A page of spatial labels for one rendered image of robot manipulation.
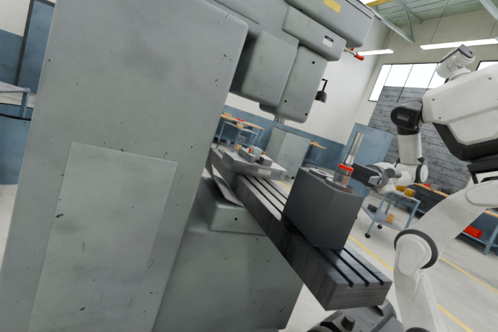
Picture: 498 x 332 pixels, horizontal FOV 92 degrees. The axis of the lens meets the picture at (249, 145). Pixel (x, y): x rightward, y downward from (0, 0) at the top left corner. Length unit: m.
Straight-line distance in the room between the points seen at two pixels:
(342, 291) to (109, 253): 0.72
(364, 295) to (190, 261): 0.68
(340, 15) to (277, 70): 0.36
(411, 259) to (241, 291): 0.76
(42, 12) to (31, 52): 0.96
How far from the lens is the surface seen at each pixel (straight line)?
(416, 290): 1.25
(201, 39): 0.82
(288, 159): 5.88
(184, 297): 1.28
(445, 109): 1.17
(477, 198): 1.13
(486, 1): 8.54
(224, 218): 1.07
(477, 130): 1.14
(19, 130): 2.80
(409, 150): 1.33
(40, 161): 0.88
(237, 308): 1.45
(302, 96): 1.14
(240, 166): 1.25
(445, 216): 1.18
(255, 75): 1.00
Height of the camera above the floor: 1.29
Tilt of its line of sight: 8 degrees down
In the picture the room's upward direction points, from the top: 19 degrees clockwise
